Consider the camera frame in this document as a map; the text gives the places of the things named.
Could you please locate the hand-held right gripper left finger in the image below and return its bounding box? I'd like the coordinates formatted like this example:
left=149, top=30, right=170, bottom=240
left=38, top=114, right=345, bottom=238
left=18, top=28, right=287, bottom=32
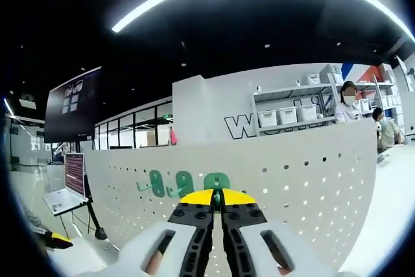
left=115, top=187, right=217, bottom=277

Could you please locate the white storage bin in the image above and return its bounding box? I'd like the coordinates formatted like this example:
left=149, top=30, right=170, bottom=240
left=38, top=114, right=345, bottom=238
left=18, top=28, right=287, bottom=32
left=257, top=110, right=279, bottom=128
left=297, top=104, right=318, bottom=123
left=278, top=107, right=298, bottom=125

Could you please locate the long ceiling light strip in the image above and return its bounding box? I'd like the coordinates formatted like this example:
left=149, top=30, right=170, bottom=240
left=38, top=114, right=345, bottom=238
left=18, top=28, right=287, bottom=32
left=111, top=0, right=415, bottom=44

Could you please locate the grey metal storage shelf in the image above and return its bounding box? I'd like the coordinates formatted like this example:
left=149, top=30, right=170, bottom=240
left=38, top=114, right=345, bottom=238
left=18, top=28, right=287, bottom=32
left=251, top=82, right=340, bottom=137

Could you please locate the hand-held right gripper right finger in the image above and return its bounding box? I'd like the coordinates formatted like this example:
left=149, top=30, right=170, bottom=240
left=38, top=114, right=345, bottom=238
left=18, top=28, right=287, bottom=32
left=220, top=187, right=338, bottom=277

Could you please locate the large dark hanging display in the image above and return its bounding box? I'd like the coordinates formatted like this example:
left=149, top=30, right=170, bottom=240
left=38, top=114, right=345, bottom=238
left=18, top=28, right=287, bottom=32
left=43, top=66, right=102, bottom=144

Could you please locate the white laptop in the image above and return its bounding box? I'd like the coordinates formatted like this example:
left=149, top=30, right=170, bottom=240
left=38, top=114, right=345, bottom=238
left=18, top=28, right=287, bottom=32
left=43, top=152, right=89, bottom=217

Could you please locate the white perforated mounting plate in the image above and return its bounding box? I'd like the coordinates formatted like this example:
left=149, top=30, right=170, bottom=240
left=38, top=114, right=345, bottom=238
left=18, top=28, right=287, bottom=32
left=83, top=117, right=379, bottom=277

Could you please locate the green hook assembly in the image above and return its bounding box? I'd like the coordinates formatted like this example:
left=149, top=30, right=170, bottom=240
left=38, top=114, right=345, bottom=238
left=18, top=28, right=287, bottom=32
left=203, top=172, right=231, bottom=215
left=165, top=172, right=195, bottom=199
left=136, top=169, right=165, bottom=197

